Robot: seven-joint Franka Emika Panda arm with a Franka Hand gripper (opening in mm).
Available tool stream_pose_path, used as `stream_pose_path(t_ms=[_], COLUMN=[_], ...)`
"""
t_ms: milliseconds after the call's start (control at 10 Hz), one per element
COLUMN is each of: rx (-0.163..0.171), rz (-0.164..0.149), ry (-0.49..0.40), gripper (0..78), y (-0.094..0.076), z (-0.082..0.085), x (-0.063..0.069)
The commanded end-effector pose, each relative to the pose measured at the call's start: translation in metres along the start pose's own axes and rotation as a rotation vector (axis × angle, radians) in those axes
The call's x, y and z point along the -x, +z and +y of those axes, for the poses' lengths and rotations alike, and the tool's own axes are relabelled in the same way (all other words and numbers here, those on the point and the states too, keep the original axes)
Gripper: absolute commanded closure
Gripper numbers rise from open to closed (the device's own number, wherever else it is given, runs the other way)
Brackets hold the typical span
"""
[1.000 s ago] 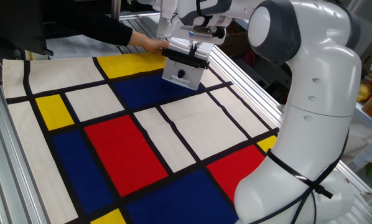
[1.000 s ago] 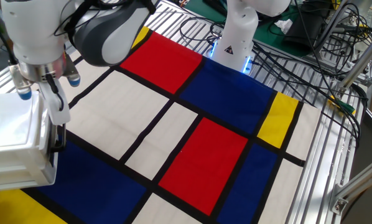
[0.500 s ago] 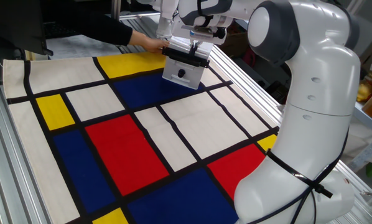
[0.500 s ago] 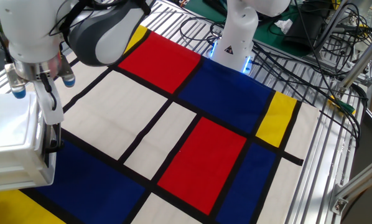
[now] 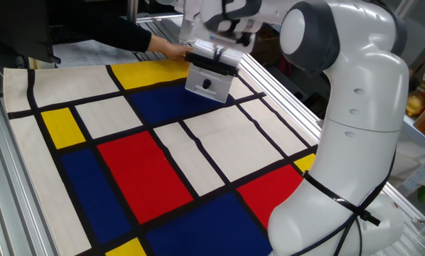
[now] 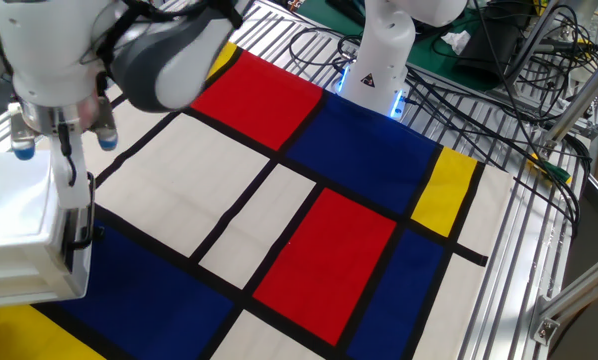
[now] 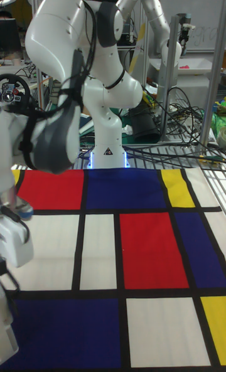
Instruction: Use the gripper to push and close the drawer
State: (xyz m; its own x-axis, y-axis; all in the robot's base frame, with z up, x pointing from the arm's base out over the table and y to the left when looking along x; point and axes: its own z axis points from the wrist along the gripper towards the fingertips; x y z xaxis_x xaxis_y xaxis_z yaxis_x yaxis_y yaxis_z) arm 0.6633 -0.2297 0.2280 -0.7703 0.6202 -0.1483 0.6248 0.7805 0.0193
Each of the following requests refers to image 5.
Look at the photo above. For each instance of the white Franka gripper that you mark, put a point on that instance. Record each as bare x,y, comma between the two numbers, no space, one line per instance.
202,37

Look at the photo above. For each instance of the white plastic drawer cabinet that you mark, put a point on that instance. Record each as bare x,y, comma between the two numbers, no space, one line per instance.
230,57

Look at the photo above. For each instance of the forearm in black sleeve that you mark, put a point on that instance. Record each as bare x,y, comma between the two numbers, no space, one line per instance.
109,32

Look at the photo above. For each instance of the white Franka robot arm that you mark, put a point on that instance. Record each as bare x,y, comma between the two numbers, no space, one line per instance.
361,106

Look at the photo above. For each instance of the person's bare hand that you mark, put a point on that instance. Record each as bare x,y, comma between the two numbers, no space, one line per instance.
177,51

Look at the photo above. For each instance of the brown cardboard box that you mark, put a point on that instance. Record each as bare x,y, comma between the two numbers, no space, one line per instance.
266,51

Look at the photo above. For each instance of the red object under table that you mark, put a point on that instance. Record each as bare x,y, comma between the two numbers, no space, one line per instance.
283,67

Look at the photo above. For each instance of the printed paper sheet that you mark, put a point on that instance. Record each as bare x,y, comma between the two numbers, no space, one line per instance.
91,55

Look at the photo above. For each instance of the Mondrian pattern cloth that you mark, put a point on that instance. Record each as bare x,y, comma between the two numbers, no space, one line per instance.
141,170

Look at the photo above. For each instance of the black monitor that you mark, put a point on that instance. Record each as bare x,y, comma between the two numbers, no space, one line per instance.
17,28

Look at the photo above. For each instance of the grey metal shelf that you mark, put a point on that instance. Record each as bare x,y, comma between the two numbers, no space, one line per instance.
420,167

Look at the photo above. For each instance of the aluminium frame post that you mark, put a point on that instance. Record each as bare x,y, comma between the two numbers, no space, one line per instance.
132,10

